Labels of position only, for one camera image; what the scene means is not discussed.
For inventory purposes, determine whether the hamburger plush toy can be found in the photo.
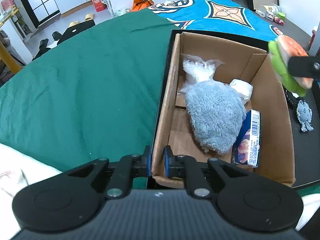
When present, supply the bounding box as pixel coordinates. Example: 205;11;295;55
268;35;313;97

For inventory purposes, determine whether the grey-blue knitted turtle toy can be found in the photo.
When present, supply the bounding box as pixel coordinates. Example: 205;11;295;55
296;100;313;132

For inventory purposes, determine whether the white cloth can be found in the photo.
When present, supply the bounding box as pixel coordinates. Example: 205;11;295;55
229;79;253;105

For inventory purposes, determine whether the brown cardboard box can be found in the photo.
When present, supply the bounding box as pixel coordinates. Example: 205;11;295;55
151;31;295;189

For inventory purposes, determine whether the black and white knitted toy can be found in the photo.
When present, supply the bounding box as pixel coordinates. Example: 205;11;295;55
284;89;298;109

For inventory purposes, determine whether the grey bench mattress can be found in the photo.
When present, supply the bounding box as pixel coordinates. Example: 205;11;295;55
252;4;312;53

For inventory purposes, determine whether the light blue fluffy plush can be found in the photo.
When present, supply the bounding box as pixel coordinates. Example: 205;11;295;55
185;80;246;155

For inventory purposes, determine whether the blue tissue pack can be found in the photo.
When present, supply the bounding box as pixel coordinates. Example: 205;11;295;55
233;109;261;168

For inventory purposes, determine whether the green bed sheet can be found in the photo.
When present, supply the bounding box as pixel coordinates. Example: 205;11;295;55
1;9;175;171

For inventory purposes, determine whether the blue patterned blanket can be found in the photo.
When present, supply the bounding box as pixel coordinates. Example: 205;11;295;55
149;0;283;42

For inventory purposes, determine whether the clear plastic bag of beads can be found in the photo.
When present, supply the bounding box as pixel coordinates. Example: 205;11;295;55
180;54;225;94

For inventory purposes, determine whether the yellow slipper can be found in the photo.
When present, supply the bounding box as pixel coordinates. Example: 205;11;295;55
68;21;79;28
85;14;95;21

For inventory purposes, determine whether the orange bag on floor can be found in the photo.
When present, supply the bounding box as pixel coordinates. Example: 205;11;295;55
131;0;154;12

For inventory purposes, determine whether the yellow side table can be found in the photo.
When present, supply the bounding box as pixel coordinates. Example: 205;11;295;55
1;8;23;74

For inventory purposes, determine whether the orange red box on floor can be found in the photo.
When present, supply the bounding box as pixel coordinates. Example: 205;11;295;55
91;0;107;12

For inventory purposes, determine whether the black framed glass door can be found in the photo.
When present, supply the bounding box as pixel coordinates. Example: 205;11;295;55
12;0;62;29

